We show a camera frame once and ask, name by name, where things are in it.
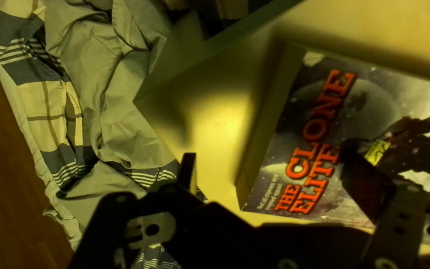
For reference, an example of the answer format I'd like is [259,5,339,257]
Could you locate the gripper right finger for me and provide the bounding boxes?
[339,139,430,269]

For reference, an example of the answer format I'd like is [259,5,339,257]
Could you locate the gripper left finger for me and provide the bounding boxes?
[68,152,260,269]

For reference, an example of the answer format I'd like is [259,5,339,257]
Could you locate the paperback book with orange title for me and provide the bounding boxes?
[235,41,430,230]

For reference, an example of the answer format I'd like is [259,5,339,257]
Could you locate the plaid grey and cream duvet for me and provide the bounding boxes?
[0,0,275,269]

